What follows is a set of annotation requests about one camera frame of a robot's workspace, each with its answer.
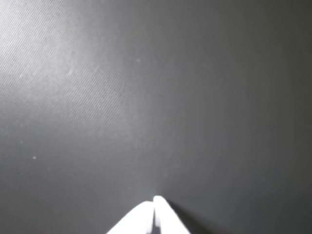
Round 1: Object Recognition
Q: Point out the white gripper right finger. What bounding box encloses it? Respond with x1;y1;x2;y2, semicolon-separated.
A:
153;195;192;234

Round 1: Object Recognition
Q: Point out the dark grey mat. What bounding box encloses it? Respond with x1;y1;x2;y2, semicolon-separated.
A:
0;0;312;234

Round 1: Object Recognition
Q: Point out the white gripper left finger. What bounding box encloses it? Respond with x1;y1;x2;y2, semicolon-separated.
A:
106;200;155;234

